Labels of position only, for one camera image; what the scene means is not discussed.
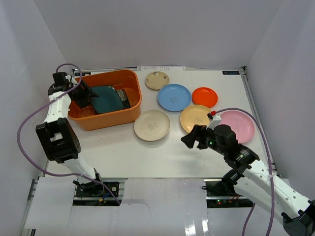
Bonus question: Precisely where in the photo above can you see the small beige floral plate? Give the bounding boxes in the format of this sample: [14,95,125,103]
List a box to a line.
[145,71,170,90]

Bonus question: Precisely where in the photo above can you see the orange round plate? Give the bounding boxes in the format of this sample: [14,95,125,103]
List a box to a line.
[192,87,219,108]

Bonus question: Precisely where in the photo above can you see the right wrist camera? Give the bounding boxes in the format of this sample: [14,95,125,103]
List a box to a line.
[207,111,221,129]

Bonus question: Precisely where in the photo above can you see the pink round plate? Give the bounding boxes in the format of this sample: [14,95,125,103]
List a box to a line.
[220,110,255,144]

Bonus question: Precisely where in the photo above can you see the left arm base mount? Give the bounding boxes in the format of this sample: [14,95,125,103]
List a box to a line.
[72,181,124,207]

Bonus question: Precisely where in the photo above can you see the purple cable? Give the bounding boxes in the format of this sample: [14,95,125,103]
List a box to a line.
[214,107,276,236]
[16,63,122,205]

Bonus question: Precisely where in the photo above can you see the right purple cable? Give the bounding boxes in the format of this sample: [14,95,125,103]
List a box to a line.
[214,107,276,236]

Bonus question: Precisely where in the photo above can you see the teal square plate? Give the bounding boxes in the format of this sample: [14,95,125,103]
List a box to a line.
[90,86,125,114]

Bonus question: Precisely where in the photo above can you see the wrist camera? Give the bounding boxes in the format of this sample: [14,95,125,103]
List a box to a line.
[207,111,221,129]
[52,72,70,87]

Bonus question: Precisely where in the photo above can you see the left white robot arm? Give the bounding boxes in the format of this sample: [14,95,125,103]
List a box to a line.
[35,72,104,196]

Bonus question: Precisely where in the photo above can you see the black floral square plate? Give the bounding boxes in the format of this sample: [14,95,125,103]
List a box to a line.
[116,89,131,109]

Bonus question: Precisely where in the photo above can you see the cream round plate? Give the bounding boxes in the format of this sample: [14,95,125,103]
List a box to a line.
[134,110,171,142]

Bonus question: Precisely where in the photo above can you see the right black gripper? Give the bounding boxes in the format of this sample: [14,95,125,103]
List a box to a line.
[181,125,227,156]

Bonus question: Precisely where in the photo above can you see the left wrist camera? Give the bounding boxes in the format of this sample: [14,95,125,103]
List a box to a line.
[52,72,70,87]

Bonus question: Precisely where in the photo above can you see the orange plastic bin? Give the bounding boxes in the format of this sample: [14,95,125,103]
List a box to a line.
[68,69,142,131]

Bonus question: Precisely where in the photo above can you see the blue round plate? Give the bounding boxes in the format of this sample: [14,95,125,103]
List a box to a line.
[157,84,191,112]

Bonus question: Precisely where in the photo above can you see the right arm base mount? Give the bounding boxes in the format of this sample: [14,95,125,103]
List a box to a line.
[201,177,253,208]

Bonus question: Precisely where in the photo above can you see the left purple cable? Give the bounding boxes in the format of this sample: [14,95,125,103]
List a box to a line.
[16,63,122,205]

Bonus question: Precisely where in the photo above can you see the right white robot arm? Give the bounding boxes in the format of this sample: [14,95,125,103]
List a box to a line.
[181,125,315,236]

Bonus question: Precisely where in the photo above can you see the yellow round plate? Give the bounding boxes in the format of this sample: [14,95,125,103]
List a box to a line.
[180,105,211,133]

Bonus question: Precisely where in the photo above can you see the white paper sheets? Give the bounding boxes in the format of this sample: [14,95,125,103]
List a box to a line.
[137,66,200,71]

